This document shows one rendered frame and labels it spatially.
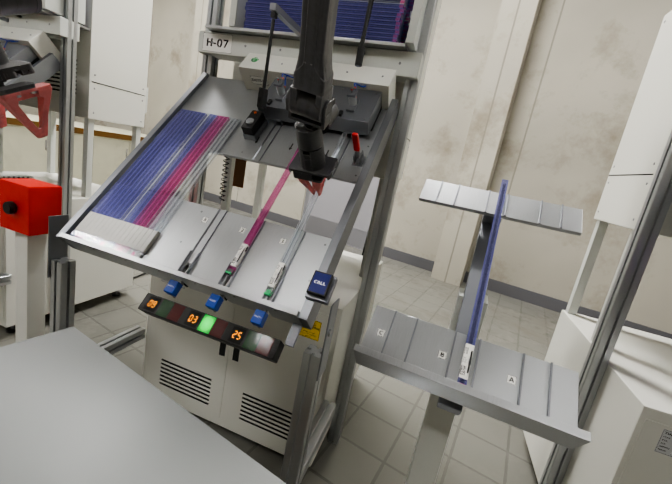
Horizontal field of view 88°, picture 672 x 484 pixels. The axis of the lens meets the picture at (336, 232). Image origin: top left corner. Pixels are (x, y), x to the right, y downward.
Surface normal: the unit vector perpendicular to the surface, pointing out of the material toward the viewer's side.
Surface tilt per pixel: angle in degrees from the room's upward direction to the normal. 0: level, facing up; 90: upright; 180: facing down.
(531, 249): 90
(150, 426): 0
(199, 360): 90
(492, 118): 90
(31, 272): 90
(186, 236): 47
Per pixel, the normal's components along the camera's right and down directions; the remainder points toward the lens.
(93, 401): 0.18, -0.96
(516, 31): -0.48, 0.09
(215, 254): -0.10, -0.54
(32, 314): 0.93, 0.24
